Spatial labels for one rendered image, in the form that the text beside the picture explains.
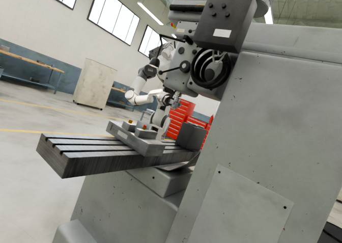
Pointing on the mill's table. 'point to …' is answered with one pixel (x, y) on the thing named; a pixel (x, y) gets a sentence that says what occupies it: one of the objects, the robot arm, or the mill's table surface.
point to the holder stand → (191, 136)
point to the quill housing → (176, 77)
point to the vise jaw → (129, 126)
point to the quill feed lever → (184, 66)
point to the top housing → (174, 16)
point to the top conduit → (187, 7)
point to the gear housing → (182, 29)
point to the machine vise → (137, 139)
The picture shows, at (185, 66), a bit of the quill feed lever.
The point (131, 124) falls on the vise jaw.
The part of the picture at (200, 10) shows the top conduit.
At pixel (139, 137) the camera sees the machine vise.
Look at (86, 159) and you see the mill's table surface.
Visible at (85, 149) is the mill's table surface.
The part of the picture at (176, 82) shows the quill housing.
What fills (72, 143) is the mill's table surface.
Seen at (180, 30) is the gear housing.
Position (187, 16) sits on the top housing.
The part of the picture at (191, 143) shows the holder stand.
